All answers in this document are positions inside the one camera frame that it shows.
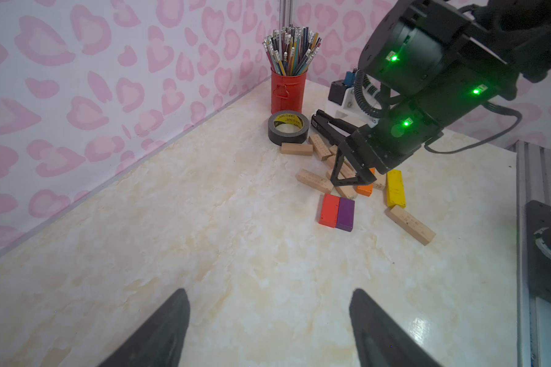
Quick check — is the orange block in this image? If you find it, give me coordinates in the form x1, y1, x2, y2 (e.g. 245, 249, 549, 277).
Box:
355, 177, 378, 197

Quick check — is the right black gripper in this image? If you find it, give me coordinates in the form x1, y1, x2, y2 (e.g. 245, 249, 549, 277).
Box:
311, 109, 443, 186

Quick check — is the yellow block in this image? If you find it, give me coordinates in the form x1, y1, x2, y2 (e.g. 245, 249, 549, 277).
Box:
386, 170, 407, 209

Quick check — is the purple block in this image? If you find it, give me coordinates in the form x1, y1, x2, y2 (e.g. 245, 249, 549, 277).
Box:
336, 197, 355, 232

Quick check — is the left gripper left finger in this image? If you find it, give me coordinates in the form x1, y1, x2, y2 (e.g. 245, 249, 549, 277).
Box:
100, 288, 191, 366

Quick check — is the long natural wood block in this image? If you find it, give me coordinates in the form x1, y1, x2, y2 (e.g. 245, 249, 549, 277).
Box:
387, 206, 436, 246

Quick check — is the grey duct tape roll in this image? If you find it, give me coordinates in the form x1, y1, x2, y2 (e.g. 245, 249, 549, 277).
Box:
267, 110, 310, 146

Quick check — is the red block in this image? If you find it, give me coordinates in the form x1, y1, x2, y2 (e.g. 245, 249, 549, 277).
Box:
318, 194, 340, 228

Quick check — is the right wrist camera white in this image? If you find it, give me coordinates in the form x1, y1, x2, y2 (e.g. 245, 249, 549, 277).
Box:
324, 70, 379, 128

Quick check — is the red pencil cup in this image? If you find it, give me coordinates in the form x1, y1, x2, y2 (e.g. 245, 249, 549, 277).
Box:
271, 70, 307, 114

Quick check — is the bundle of coloured pencils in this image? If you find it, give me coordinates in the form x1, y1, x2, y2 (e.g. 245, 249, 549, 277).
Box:
263, 25, 322, 76

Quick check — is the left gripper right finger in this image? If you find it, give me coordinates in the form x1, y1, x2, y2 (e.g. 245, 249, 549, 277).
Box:
349, 288, 439, 366

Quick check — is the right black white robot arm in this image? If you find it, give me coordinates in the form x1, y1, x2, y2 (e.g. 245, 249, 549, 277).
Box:
313, 1, 551, 187

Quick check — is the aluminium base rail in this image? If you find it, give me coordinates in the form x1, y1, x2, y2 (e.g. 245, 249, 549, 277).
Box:
514, 141, 551, 366

